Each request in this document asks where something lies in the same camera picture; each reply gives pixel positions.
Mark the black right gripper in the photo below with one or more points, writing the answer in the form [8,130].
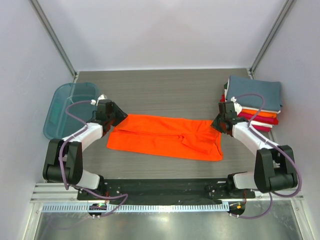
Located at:
[221,120]

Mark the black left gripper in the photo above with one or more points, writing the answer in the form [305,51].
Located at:
[114,114]

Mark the orange t-shirt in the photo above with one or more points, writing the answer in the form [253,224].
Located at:
[261,113]
[167,137]

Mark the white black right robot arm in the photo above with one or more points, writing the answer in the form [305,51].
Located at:
[275,170]

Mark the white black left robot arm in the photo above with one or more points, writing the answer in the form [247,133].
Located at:
[64,157]

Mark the folded magenta t-shirt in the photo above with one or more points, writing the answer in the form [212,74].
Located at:
[261,119]

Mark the folded orange t-shirt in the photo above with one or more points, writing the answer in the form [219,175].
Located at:
[261,113]

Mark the teal plastic bin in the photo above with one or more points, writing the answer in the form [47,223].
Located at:
[69,99]

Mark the folded blue-grey t-shirt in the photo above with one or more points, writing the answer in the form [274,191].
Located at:
[246,84]

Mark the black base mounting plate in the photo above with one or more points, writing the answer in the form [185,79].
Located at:
[168,192]

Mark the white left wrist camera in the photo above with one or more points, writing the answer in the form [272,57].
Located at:
[100,98]

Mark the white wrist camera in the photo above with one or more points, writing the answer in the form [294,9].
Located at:
[237,107]
[100,98]

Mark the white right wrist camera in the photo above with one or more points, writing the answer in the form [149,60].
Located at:
[237,107]

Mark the slotted grey cable duct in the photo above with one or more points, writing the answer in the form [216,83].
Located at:
[91,207]

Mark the left aluminium frame post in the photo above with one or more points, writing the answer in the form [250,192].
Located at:
[54,38]

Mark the aluminium frame post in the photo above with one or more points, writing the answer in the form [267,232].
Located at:
[280,19]
[54,38]

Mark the right aluminium frame post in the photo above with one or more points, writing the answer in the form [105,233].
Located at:
[280,19]

